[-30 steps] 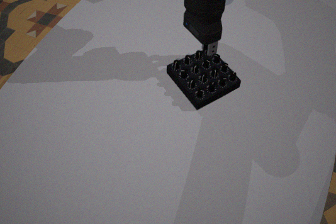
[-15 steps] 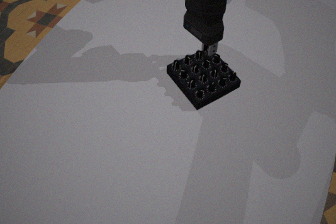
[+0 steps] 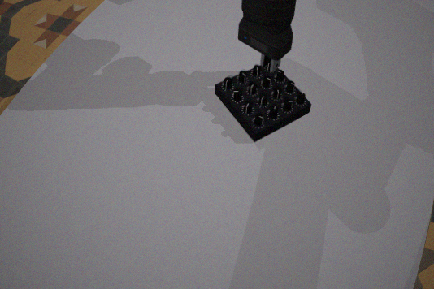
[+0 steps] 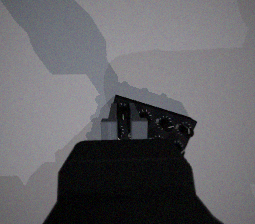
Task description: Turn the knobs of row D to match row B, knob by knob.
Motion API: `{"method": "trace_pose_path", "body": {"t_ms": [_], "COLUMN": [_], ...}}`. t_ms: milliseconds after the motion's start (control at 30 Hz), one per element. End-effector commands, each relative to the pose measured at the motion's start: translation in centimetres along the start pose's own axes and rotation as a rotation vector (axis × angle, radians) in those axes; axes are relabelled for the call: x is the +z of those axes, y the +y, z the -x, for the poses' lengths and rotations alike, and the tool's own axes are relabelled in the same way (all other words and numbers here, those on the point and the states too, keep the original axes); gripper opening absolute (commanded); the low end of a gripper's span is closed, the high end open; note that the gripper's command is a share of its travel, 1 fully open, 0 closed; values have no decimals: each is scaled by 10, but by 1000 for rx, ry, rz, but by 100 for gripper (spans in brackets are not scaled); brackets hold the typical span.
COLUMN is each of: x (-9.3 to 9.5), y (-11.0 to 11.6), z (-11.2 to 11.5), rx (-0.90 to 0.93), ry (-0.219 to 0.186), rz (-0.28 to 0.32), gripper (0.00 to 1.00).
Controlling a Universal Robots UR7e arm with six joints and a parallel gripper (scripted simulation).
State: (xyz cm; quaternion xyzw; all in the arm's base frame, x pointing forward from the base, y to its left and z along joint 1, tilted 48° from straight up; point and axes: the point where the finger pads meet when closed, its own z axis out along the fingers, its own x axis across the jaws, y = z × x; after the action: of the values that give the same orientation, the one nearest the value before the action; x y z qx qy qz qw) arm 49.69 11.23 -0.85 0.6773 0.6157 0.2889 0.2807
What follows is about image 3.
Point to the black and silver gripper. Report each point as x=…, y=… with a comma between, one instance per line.
x=266, y=27

